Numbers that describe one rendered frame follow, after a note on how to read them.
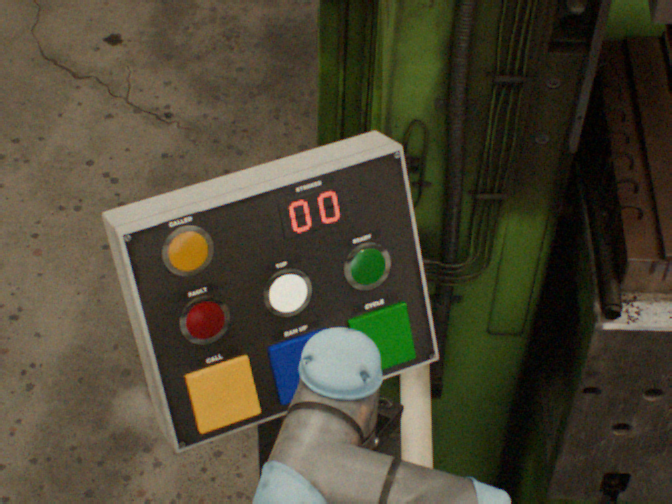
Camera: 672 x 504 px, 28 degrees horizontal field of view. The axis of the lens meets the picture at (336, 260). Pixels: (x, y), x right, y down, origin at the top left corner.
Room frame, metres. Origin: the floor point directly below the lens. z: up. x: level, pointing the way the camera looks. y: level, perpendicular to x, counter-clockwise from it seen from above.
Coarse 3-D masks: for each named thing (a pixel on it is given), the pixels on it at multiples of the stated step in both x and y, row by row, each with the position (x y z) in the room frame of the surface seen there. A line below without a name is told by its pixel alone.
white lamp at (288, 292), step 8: (280, 280) 0.94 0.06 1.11; (288, 280) 0.94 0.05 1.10; (296, 280) 0.95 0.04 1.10; (272, 288) 0.93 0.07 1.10; (280, 288) 0.94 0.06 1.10; (288, 288) 0.94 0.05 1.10; (296, 288) 0.94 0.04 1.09; (304, 288) 0.94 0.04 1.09; (272, 296) 0.93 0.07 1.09; (280, 296) 0.93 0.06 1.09; (288, 296) 0.93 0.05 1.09; (296, 296) 0.94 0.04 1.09; (304, 296) 0.94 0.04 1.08; (280, 304) 0.93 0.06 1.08; (288, 304) 0.93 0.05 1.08; (296, 304) 0.93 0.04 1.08
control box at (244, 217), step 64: (192, 192) 1.01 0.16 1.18; (256, 192) 0.99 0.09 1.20; (320, 192) 1.01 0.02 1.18; (384, 192) 1.03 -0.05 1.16; (128, 256) 0.91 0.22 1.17; (256, 256) 0.95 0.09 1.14; (320, 256) 0.97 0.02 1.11; (384, 256) 0.99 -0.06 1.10; (256, 320) 0.91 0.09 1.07; (320, 320) 0.93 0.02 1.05; (256, 384) 0.87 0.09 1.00
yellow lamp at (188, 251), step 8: (192, 232) 0.94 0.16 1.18; (176, 240) 0.93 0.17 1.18; (184, 240) 0.94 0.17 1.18; (192, 240) 0.94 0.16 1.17; (200, 240) 0.94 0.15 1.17; (176, 248) 0.93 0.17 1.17; (184, 248) 0.93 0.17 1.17; (192, 248) 0.93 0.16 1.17; (200, 248) 0.94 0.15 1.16; (176, 256) 0.92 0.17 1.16; (184, 256) 0.93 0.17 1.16; (192, 256) 0.93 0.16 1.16; (200, 256) 0.93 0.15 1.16; (176, 264) 0.92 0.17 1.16; (184, 264) 0.92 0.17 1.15; (192, 264) 0.92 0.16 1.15; (200, 264) 0.93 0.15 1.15
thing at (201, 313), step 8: (200, 304) 0.90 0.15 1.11; (208, 304) 0.90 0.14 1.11; (216, 304) 0.91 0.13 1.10; (192, 312) 0.89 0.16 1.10; (200, 312) 0.90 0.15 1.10; (208, 312) 0.90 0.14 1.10; (216, 312) 0.90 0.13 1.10; (192, 320) 0.89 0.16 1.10; (200, 320) 0.89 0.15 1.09; (208, 320) 0.89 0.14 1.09; (216, 320) 0.90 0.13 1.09; (224, 320) 0.90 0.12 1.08; (192, 328) 0.88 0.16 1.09; (200, 328) 0.89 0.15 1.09; (208, 328) 0.89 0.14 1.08; (216, 328) 0.89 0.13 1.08; (200, 336) 0.88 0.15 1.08; (208, 336) 0.88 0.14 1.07
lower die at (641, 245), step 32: (640, 64) 1.46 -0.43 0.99; (608, 96) 1.40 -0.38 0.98; (640, 96) 1.39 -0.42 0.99; (608, 128) 1.33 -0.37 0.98; (640, 128) 1.33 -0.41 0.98; (640, 160) 1.28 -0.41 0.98; (640, 192) 1.22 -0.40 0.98; (640, 224) 1.16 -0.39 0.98; (640, 256) 1.10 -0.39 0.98; (640, 288) 1.10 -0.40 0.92
